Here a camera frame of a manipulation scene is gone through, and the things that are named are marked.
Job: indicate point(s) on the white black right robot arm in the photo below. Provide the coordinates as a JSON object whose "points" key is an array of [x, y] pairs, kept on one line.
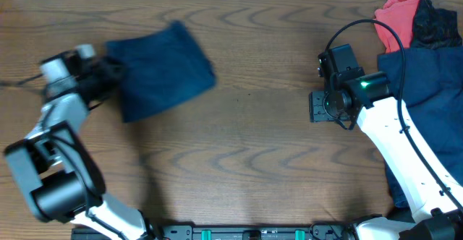
{"points": [[433, 195]]}

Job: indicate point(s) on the black patterned garment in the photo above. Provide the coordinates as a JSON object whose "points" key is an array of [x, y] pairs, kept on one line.
{"points": [[432, 28]]}

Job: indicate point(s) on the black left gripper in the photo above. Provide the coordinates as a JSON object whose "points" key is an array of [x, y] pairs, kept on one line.
{"points": [[112, 69]]}

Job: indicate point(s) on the navy blue shorts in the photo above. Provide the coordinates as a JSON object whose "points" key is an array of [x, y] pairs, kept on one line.
{"points": [[163, 70]]}

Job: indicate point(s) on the red cloth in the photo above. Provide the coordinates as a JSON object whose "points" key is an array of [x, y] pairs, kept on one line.
{"points": [[398, 15]]}

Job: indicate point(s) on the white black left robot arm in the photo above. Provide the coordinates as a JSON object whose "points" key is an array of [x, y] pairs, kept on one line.
{"points": [[54, 172]]}

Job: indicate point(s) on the blue denim jeans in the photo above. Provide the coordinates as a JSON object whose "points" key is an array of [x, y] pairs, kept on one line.
{"points": [[433, 95]]}

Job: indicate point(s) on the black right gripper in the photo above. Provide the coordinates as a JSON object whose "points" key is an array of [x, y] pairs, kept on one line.
{"points": [[317, 111]]}

